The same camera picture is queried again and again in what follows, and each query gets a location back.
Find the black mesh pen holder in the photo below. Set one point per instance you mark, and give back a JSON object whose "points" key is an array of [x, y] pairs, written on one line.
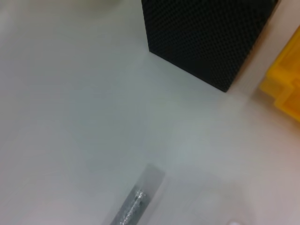
{"points": [[204, 39]]}

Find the yellow plastic bin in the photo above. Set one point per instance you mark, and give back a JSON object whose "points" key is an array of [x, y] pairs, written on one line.
{"points": [[286, 77]]}

